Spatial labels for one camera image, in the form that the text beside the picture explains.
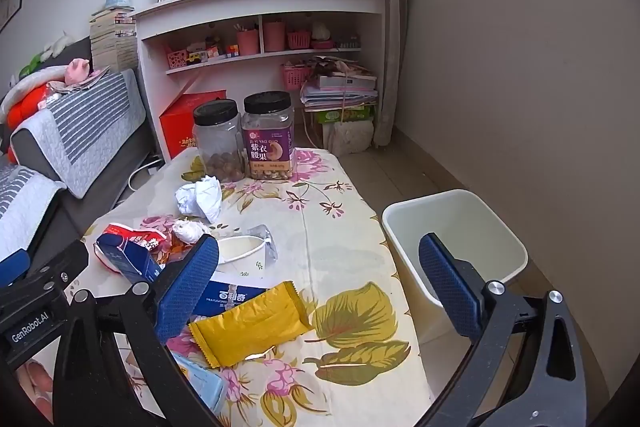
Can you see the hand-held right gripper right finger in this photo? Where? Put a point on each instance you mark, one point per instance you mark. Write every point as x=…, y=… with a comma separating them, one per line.
x=447, y=287

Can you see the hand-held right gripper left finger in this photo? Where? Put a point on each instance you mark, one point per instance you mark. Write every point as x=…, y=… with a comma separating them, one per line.
x=185, y=292

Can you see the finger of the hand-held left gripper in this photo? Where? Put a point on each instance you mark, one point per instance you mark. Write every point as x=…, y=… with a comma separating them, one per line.
x=60, y=264
x=12, y=266

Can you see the white plastic bin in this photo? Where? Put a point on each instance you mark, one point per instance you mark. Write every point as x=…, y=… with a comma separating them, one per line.
x=407, y=257

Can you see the white plastic bag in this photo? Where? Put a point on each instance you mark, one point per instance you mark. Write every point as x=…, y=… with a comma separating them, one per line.
x=187, y=231

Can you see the orange snack wrapper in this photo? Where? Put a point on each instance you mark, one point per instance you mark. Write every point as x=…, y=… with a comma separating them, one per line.
x=177, y=249

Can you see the blue biscuit box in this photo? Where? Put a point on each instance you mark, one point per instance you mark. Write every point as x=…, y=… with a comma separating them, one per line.
x=235, y=298

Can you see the grey striped seat blanket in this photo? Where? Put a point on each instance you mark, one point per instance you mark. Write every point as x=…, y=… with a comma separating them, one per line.
x=25, y=202

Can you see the white paper cup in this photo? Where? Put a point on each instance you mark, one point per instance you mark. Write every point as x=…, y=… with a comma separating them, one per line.
x=235, y=249

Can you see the crushed blue red carton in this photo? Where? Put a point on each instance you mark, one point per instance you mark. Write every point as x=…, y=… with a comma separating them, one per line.
x=127, y=254

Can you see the yellow snack wrapper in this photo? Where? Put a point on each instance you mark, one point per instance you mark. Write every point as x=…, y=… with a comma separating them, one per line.
x=250, y=327

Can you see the grey sofa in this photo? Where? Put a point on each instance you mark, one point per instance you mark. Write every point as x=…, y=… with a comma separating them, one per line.
x=105, y=202

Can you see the crumpled white paper ball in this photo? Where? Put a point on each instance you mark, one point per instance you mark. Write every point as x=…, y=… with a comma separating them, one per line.
x=200, y=199

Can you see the crushed clear plastic bottle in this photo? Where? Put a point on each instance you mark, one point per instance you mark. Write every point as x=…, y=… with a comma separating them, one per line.
x=265, y=242

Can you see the light blue packet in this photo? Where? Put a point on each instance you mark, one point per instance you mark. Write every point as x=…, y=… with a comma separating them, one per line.
x=205, y=384

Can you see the floral tablecloth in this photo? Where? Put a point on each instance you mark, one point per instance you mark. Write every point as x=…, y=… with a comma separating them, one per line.
x=340, y=232

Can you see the grey striped armrest blanket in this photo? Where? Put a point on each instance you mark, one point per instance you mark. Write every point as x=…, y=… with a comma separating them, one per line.
x=90, y=122

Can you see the clear nut jar black lid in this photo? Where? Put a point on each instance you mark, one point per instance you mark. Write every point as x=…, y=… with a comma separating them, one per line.
x=217, y=142

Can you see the orange red cloth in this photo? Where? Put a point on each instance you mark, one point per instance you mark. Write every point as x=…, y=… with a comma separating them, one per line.
x=25, y=107

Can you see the red cardboard box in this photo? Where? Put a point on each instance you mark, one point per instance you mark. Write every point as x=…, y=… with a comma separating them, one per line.
x=177, y=127

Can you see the purple label nut jar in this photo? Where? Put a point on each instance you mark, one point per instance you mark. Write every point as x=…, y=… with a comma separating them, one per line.
x=270, y=147

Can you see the white fluffy bag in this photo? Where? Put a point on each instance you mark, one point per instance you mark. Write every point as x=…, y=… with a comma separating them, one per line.
x=347, y=139

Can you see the white cushion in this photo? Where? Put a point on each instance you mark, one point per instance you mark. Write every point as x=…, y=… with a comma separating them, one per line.
x=22, y=84

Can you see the pink pig plush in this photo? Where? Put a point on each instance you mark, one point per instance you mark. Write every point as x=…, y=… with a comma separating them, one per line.
x=77, y=72

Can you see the green cardboard box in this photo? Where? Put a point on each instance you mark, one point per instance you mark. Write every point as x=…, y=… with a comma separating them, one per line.
x=345, y=115

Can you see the white green plush toy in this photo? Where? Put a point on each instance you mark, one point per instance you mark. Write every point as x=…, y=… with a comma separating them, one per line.
x=52, y=49

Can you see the pile of books and papers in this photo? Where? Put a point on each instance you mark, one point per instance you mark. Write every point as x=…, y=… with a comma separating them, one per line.
x=340, y=94

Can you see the tall stack of books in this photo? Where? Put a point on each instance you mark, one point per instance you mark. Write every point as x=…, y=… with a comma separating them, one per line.
x=112, y=42

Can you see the small pink lattice basket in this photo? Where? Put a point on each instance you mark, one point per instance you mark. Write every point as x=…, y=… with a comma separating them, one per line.
x=176, y=58

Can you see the yellow toy car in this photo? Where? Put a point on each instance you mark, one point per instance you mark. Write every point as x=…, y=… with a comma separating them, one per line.
x=196, y=58

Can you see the large pink basket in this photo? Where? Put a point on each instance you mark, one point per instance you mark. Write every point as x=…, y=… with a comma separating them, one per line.
x=294, y=78

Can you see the colourful puzzle cube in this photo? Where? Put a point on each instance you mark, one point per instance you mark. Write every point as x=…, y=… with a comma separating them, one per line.
x=232, y=51
x=213, y=52

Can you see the pink pen cup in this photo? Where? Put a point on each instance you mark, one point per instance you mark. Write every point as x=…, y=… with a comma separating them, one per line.
x=247, y=43
x=274, y=37

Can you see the pink shelf basket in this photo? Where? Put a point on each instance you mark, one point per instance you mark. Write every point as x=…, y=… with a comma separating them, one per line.
x=299, y=41

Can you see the pale plush on shelf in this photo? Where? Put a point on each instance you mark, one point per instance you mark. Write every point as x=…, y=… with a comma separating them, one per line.
x=321, y=34

